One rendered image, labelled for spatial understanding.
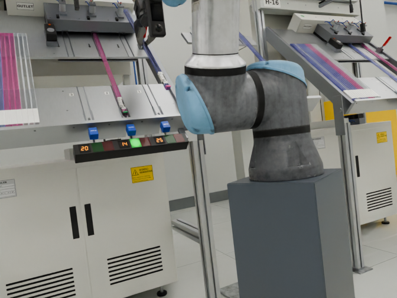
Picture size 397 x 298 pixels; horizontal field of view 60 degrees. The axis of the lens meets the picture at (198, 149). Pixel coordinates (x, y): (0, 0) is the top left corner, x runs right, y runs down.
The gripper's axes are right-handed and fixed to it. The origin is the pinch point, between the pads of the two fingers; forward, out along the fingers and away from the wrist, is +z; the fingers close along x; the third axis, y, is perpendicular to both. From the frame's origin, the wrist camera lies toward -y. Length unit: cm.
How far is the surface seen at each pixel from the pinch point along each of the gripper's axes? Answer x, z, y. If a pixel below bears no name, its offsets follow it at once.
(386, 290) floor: -74, 24, -99
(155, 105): -0.1, 7.0, -20.6
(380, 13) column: -317, 80, 133
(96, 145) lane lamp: 22.0, 4.2, -35.0
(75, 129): 26.4, 4.6, -28.6
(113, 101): 13.0, 7.7, -17.6
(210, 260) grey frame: -12, 30, -70
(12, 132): 42, 4, -28
